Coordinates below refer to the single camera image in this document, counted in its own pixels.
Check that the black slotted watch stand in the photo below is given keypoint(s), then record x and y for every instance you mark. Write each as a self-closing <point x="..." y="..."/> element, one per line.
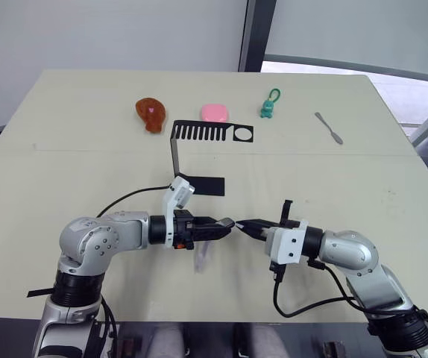
<point x="203" y="186"/>

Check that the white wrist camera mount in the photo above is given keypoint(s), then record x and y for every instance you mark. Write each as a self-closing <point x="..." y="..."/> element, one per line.
<point x="286" y="246"/>
<point x="169" y="220"/>

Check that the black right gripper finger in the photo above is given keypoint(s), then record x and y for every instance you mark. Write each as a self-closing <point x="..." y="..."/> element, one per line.
<point x="253" y="233"/>
<point x="262" y="223"/>

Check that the dark grey wall pillar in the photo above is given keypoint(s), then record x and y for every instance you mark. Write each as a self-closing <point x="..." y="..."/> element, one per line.
<point x="257" y="33"/>

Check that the grey curved rail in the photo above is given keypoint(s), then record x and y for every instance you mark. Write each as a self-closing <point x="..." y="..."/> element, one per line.
<point x="348" y="63"/>

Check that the grey rounded robot leg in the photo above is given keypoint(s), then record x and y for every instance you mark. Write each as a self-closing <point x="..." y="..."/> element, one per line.
<point x="270" y="341"/>
<point x="167" y="341"/>

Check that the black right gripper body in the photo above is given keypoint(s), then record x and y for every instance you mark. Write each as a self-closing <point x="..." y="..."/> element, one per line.
<point x="286" y="223"/>

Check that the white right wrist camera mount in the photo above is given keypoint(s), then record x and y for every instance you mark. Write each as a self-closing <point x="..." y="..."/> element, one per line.
<point x="286" y="246"/>

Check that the dark brown foot block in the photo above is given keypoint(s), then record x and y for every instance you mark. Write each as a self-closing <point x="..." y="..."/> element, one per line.
<point x="333" y="350"/>

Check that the amber brown jelly toy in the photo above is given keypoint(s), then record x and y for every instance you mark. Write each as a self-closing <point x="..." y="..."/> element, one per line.
<point x="150" y="112"/>

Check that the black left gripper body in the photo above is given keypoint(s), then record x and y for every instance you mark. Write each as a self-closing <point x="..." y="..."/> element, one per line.
<point x="184" y="231"/>

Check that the pink rounded case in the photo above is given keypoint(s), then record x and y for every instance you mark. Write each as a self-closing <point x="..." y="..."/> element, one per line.
<point x="215" y="112"/>

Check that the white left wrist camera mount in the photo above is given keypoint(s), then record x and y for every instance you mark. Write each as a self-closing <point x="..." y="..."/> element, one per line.
<point x="169" y="220"/>

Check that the black square watch body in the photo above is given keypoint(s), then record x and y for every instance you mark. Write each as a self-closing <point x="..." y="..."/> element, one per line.
<point x="228" y="223"/>

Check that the small metal spatula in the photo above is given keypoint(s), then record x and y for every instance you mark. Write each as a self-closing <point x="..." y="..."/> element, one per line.
<point x="329" y="128"/>

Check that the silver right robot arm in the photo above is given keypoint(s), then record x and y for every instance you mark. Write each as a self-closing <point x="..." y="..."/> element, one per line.
<point x="352" y="250"/>

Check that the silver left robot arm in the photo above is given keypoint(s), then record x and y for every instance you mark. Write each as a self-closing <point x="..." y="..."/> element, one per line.
<point x="87" y="242"/>

